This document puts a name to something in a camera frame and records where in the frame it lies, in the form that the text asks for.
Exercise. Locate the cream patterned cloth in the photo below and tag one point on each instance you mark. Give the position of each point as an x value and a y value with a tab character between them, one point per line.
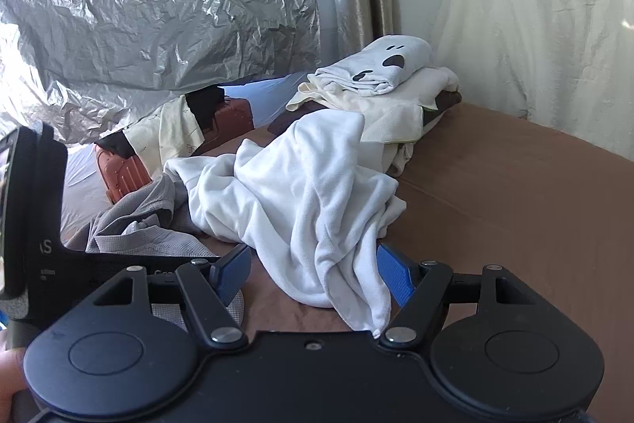
171	131

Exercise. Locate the cream towel green trim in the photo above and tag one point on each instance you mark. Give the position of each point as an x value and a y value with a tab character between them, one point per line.
394	120

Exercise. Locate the silver foil window cover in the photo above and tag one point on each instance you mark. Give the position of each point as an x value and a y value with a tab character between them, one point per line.
88	67

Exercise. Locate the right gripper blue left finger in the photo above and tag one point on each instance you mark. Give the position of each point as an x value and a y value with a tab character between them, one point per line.
229	273

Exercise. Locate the red-brown suitcase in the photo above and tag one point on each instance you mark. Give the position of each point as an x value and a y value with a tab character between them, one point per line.
220	118

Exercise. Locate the person left hand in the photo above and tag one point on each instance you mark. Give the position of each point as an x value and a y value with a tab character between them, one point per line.
12	379

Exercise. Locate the dark brown folded garment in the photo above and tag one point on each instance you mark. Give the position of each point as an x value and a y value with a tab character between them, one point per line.
443	102

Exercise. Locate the grey garment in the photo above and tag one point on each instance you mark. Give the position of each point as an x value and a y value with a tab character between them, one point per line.
154	220

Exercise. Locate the white t-shirt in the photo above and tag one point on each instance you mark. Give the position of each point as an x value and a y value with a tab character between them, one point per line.
313	203

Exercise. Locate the white covered mattress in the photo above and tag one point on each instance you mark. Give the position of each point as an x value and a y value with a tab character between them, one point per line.
565	64

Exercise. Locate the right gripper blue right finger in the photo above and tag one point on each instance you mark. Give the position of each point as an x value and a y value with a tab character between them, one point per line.
401	274

